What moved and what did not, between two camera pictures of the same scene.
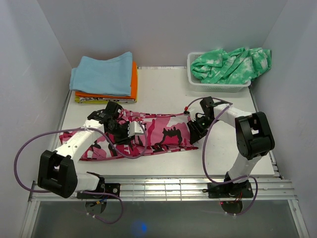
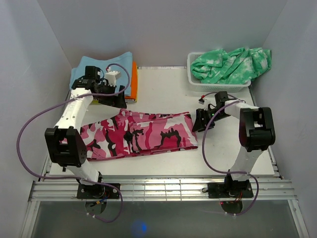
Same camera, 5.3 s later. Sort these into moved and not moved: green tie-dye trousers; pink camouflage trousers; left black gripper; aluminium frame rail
Moved: left black gripper
Not moved: green tie-dye trousers; pink camouflage trousers; aluminium frame rail
